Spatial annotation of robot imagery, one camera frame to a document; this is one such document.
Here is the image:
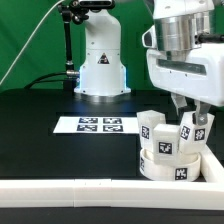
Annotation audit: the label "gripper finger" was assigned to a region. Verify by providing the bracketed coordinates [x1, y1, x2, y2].
[171, 93, 187, 117]
[194, 100, 211, 126]

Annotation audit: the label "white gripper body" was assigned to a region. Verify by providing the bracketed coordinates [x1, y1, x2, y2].
[146, 46, 224, 107]

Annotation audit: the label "white round stool seat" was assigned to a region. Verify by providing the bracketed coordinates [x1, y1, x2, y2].
[139, 149, 201, 182]

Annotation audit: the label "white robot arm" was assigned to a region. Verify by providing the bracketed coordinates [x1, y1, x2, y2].
[70, 0, 224, 124]

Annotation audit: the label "white L-shaped fence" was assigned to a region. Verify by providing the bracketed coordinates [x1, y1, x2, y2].
[0, 149, 224, 210]

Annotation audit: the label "white marker sheet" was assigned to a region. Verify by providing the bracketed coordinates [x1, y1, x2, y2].
[53, 116, 139, 134]

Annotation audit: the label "black camera stand pole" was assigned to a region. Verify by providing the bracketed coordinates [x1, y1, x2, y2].
[58, 0, 115, 91]

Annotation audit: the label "black cables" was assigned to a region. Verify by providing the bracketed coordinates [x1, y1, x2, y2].
[23, 71, 80, 90]

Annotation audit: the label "white cable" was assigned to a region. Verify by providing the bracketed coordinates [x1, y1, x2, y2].
[0, 0, 64, 87]

